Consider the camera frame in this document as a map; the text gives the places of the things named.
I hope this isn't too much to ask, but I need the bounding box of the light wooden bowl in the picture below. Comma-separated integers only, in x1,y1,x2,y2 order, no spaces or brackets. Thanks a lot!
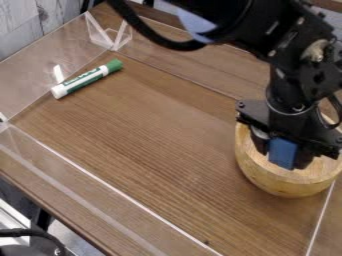
236,123,342,198

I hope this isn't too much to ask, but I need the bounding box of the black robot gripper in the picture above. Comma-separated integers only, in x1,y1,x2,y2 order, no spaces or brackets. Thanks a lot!
234,94,342,170

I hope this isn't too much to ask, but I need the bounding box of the blue rectangular block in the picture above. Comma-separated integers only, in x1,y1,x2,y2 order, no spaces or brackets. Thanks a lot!
269,137,298,170

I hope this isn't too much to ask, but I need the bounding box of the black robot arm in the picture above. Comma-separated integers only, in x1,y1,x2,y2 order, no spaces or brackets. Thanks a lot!
166,0,342,170

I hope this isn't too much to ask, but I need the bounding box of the clear acrylic corner bracket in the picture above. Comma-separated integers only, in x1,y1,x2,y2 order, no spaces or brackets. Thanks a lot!
85,12,133,52

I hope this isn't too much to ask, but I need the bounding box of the black cable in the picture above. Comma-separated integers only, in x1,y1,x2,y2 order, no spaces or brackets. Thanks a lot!
106,0,212,52

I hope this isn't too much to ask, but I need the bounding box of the green and white marker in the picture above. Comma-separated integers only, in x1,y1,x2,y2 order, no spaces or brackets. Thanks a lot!
51,59,123,99

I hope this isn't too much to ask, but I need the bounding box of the clear acrylic tray wall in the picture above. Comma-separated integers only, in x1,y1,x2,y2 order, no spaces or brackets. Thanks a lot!
0,17,342,256

